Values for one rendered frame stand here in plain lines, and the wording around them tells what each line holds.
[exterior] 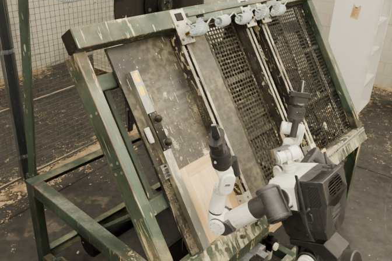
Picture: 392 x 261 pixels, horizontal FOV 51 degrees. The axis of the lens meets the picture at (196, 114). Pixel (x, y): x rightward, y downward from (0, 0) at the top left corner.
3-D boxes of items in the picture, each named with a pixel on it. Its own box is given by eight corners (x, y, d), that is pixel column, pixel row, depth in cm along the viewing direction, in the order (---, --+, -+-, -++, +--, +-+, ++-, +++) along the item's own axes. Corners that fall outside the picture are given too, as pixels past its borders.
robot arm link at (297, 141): (304, 122, 219) (298, 143, 226) (287, 119, 220) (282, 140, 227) (305, 129, 214) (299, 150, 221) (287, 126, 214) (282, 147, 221)
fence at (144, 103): (199, 250, 207) (204, 250, 204) (125, 74, 203) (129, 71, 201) (205, 245, 210) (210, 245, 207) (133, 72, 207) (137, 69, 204)
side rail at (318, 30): (345, 131, 339) (357, 128, 331) (295, 6, 335) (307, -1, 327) (349, 127, 344) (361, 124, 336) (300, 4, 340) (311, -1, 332)
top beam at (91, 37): (68, 56, 186) (78, 49, 178) (60, 36, 185) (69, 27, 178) (306, 1, 336) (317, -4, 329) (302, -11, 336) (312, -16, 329)
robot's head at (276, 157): (296, 160, 187) (291, 144, 187) (279, 166, 185) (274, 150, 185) (289, 159, 194) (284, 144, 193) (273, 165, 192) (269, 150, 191)
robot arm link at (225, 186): (216, 162, 179) (210, 186, 185) (223, 175, 171) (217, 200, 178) (230, 162, 181) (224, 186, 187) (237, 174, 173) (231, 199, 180)
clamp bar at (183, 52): (240, 218, 230) (273, 215, 212) (157, 19, 226) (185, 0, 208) (249, 209, 237) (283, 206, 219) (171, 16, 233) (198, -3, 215)
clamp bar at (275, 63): (306, 165, 282) (338, 159, 265) (241, 3, 278) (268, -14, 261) (313, 159, 289) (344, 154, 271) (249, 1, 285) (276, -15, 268)
